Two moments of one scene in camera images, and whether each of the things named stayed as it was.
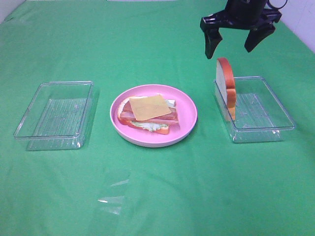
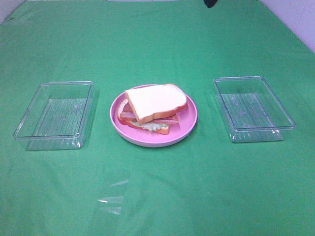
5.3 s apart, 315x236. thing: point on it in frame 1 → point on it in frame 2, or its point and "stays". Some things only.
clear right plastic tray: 260,116 stays
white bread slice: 171,103 stays
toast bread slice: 227,87 → 147,102
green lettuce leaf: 150,127 stays
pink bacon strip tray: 129,116 stays
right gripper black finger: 212,38 → 210,3
